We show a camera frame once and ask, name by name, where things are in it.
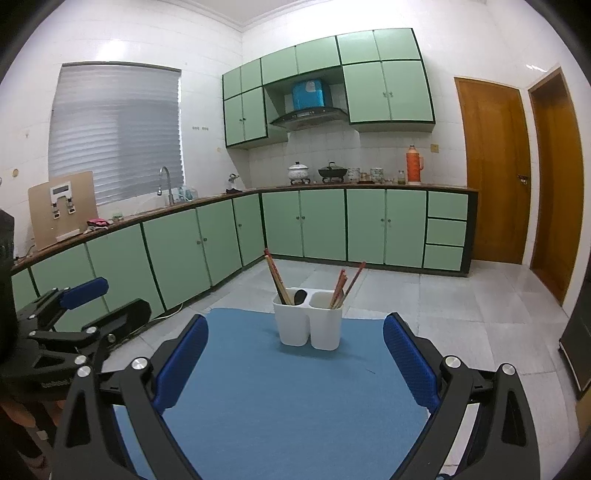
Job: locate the blue mat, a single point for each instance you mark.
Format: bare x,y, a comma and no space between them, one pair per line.
277,406

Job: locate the small kettle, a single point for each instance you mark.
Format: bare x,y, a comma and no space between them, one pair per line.
232,184

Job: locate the white pot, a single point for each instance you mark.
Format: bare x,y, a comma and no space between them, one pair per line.
298,174

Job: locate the black spoon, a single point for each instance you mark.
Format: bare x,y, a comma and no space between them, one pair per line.
300,295

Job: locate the wooden chopstick red end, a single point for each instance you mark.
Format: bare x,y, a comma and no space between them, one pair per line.
342,291

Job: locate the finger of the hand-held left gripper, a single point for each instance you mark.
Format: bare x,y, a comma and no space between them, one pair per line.
129,316
85,290

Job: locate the red cloth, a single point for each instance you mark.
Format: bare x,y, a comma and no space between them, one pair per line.
98,224

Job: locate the glass jar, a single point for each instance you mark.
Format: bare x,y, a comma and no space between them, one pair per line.
353,175

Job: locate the red-tipped chopstick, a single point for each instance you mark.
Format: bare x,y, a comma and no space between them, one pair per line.
356,277

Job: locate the person's left hand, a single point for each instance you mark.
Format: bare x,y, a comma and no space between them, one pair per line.
23,420

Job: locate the cardboard board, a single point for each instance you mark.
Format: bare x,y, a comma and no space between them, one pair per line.
83,207

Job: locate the patterned jar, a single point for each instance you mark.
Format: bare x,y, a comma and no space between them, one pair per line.
376,175

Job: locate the blue box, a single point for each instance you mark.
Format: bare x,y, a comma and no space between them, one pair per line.
309,97

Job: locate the grey window blind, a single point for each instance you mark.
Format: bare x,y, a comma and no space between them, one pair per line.
115,138

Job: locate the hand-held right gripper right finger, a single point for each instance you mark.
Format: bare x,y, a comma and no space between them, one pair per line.
408,364

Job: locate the metal faucet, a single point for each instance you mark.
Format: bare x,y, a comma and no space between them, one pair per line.
169,189

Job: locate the orange thermos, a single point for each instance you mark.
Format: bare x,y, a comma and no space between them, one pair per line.
414,166

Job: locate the wooden door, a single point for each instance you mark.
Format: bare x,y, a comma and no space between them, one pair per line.
554,184
494,175

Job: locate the black appliance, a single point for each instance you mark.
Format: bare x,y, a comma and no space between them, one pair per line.
577,355

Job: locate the clear plastic container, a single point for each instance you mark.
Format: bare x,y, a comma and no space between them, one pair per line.
189,193

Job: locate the green base cabinets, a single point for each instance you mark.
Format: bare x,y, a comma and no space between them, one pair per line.
323,226

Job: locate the black range hood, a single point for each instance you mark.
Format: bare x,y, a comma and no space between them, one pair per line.
309,117

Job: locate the white two-compartment utensil holder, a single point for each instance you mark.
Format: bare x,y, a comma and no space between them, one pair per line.
295,327

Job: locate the black wok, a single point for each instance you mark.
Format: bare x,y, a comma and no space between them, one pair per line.
332,173

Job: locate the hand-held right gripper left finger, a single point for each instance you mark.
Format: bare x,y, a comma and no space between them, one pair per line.
182,364

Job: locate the green wall cabinets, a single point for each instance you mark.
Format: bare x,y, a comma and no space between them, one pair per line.
406,92

